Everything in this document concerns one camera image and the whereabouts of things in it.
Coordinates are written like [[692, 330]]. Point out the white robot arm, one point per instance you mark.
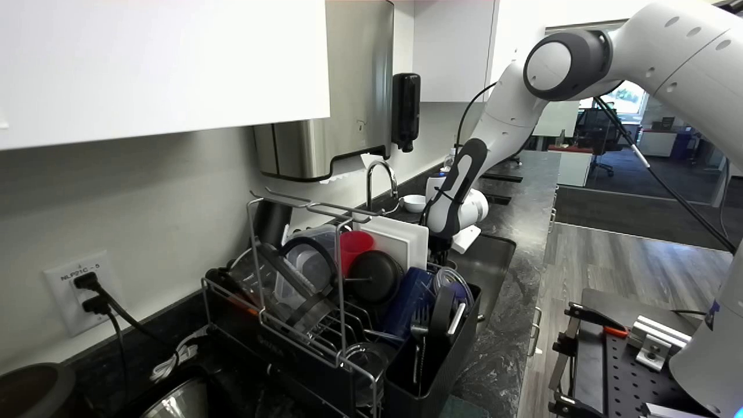
[[685, 55]]

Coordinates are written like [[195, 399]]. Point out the black dish rack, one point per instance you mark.
[[286, 302]]

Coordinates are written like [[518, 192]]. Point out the red round lid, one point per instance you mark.
[[352, 247]]

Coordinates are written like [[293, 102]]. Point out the small white bowl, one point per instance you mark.
[[413, 202]]

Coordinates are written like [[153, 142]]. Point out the black soap dispenser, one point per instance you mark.
[[405, 110]]

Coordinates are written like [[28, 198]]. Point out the steel paper towel dispenser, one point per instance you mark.
[[359, 97]]

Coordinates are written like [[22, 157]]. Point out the white upper cabinet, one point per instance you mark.
[[86, 71]]

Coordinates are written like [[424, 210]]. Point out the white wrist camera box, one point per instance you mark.
[[466, 238]]

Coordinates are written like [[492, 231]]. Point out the wall power outlet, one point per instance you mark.
[[71, 298]]

